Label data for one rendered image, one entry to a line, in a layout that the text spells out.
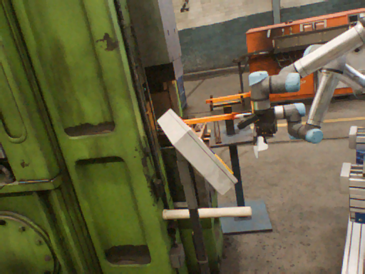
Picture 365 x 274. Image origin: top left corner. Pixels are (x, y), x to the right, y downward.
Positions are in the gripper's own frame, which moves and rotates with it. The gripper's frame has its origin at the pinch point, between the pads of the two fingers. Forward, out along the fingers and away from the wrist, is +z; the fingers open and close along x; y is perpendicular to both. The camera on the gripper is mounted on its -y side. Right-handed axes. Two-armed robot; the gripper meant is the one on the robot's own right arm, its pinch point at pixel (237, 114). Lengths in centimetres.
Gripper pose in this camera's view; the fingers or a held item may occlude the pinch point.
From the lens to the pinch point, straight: 174.9
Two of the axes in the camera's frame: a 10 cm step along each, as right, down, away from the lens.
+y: 2.0, 9.2, 3.3
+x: 2.0, -3.7, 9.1
